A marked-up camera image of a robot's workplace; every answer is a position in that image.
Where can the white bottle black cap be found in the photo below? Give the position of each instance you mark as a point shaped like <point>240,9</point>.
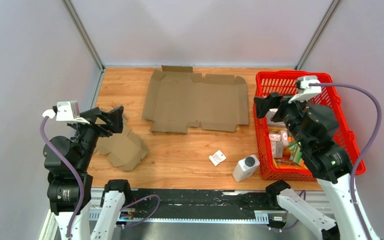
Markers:
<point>245,168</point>

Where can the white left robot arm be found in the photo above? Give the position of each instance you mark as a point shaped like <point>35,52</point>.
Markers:
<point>70,186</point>

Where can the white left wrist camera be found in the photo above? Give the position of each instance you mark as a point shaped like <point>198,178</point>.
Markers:
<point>64,111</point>

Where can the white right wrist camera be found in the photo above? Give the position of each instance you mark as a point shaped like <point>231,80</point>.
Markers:
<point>307,87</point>

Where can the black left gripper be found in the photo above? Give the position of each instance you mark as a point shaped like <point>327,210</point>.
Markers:
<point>113,119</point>

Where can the green snack packet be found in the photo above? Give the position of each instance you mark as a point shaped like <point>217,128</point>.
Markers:
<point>295,153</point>

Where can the large flat cardboard sheet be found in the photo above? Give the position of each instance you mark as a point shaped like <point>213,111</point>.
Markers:
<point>178,99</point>

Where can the pink grey snack box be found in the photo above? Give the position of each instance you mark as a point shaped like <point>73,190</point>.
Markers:
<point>270,114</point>

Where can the small brown cardboard box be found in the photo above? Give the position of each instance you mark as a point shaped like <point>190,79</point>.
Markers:
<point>124,150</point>

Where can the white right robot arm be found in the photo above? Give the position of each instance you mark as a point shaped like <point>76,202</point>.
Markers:
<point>313,129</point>

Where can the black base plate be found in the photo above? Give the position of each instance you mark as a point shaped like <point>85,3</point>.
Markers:
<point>202,205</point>

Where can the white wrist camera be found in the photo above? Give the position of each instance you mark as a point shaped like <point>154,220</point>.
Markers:
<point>307,87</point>
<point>64,111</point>

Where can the red plastic basket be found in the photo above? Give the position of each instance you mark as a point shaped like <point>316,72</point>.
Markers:
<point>284,83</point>

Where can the pink white small packet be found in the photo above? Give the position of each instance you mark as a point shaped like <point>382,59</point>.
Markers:
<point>279,141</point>

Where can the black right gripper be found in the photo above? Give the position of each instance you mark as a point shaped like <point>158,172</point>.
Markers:
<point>263,103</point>

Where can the small white paper tag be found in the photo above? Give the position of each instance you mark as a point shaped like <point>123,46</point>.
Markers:
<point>217,158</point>

